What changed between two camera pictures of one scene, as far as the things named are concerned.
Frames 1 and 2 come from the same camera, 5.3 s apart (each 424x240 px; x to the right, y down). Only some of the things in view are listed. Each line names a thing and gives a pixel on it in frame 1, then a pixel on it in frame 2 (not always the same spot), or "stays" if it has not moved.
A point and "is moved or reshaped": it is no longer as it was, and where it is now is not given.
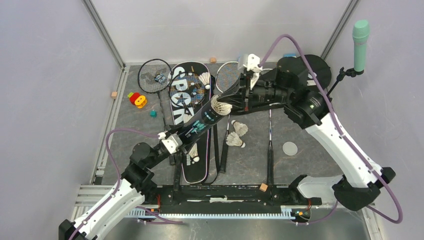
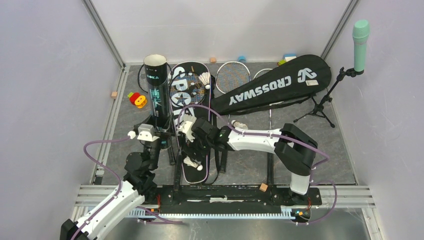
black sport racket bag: [189, 86] stays
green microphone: [360, 32] stays
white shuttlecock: [193, 153] is moved or reshaped
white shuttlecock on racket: [204, 78] stays
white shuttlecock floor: [241, 129] stays
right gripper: [240, 94] to [191, 147]
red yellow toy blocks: [137, 99] stays
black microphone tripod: [350, 72] stays
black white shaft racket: [270, 152] stays
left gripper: [184, 149] to [163, 135]
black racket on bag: [186, 90] stays
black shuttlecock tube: [190, 131] is moved or reshaped
